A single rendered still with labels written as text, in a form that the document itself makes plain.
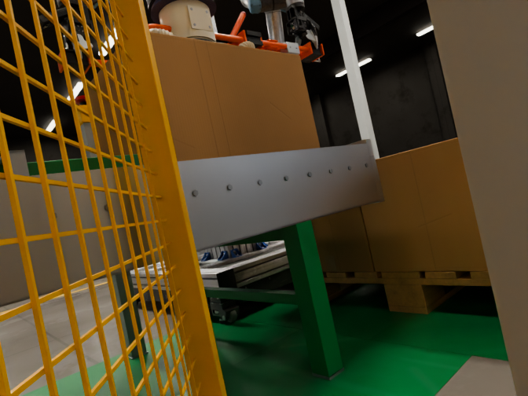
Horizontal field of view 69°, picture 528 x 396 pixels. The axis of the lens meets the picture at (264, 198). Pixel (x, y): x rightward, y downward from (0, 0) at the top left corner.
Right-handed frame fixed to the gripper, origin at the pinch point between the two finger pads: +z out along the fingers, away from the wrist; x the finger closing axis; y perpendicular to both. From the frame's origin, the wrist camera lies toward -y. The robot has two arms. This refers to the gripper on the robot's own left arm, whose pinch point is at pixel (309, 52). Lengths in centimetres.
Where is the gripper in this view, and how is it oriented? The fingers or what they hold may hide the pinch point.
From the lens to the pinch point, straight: 179.4
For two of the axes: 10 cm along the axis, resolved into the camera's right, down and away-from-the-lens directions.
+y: -7.6, 1.5, -6.4
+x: 6.2, -1.6, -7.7
